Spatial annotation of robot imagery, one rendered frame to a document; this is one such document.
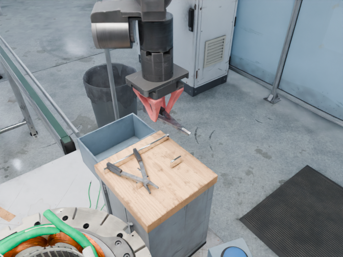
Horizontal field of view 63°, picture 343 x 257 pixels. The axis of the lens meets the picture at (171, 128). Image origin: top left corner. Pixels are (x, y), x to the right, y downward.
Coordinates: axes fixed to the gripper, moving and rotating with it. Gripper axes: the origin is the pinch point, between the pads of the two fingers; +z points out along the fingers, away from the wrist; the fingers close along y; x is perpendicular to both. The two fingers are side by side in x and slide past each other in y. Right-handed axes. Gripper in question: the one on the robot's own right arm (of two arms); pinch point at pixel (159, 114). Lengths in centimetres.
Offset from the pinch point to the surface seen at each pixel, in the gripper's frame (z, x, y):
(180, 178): 12.0, 8.0, 1.1
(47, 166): 41, -45, 17
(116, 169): 9.0, -0.6, 11.1
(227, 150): 120, -55, -108
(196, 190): 12.1, 12.4, 0.8
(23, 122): 104, -173, 4
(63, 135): 43, -60, 5
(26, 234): 2.9, 6.7, 29.8
